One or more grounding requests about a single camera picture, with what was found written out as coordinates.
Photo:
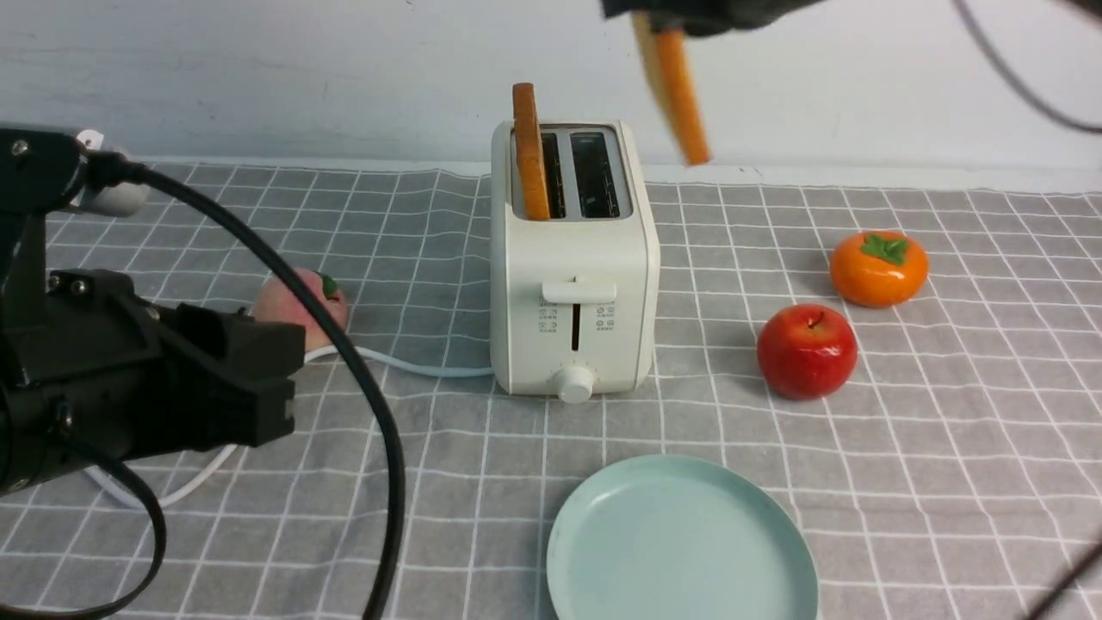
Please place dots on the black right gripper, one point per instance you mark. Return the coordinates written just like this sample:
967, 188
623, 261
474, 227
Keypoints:
704, 19

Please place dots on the red apple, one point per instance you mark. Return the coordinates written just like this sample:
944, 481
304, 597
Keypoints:
806, 352

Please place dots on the light green plate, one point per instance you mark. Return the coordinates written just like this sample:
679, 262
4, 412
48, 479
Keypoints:
675, 537

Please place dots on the toasted bread slice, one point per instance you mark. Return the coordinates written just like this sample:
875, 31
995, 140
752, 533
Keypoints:
529, 153
667, 72

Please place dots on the orange persimmon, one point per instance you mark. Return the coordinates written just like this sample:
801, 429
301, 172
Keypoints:
878, 268

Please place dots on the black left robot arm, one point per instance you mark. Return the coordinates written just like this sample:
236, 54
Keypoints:
44, 170

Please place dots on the white two-slot toaster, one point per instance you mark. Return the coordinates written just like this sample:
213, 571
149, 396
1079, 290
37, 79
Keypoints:
573, 299

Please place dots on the grey checkered tablecloth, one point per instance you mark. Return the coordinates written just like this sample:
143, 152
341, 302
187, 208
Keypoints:
955, 475

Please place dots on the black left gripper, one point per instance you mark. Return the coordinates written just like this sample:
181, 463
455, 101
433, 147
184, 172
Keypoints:
91, 360

